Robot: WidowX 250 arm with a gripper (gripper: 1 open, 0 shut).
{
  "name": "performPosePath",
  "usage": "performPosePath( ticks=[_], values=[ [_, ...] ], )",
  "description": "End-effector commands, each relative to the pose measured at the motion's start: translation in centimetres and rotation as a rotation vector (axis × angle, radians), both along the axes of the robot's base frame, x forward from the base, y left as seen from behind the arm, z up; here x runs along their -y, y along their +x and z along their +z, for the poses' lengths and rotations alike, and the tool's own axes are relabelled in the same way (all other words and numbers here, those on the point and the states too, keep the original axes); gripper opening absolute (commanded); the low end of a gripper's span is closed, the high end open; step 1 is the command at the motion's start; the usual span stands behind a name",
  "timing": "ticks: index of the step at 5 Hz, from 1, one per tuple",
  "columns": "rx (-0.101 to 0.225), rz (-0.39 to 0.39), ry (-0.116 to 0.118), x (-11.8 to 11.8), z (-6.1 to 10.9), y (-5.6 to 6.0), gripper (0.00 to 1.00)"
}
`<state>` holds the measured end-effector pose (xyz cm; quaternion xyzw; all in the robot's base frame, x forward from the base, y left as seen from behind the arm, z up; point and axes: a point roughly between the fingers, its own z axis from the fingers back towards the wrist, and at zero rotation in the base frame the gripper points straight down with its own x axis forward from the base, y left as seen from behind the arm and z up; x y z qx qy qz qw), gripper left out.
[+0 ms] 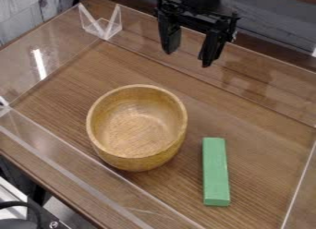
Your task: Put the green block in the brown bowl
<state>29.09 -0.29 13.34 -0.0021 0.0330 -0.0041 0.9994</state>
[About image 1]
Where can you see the clear acrylic tray wall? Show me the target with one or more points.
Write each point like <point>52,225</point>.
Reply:
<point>101,194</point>

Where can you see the clear acrylic corner bracket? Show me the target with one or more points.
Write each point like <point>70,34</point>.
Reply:
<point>104,28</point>

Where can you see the green rectangular block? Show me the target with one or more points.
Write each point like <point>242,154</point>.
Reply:
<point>215,172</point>

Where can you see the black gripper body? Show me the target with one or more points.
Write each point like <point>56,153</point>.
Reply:
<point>197,15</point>

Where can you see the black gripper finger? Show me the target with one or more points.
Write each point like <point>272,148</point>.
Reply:
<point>169,35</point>
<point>212,46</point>

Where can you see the brown wooden bowl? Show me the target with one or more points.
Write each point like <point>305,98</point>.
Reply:
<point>137,126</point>

